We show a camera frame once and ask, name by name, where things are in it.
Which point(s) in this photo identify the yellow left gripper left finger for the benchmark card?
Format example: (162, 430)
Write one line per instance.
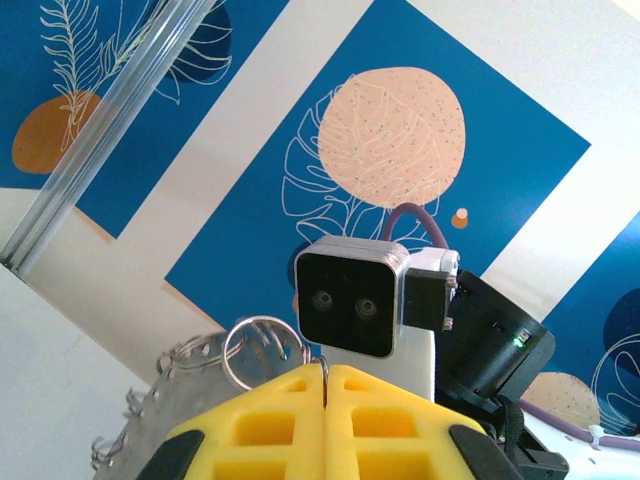
(250, 425)

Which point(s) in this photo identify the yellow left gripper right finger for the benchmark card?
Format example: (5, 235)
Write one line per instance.
(400, 425)

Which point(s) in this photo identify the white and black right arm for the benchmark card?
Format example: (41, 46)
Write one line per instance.
(565, 447)

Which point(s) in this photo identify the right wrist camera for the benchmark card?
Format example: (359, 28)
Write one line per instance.
(345, 300)

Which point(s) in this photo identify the aluminium frame post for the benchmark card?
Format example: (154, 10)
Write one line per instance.
(100, 135)

